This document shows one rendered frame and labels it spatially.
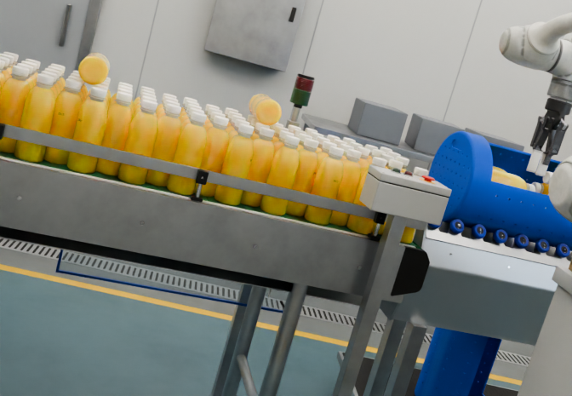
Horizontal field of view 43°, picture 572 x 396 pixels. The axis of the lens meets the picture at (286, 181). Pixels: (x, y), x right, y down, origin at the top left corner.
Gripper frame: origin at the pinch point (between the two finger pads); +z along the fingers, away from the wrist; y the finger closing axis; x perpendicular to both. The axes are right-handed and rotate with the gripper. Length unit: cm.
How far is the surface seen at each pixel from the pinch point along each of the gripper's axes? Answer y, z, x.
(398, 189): -29, 13, 55
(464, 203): -8.7, 15.9, 24.8
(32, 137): -16, 23, 145
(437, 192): -29, 11, 45
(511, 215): -8.6, 16.1, 8.8
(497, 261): -7.9, 31.2, 7.5
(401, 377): -5, 75, 24
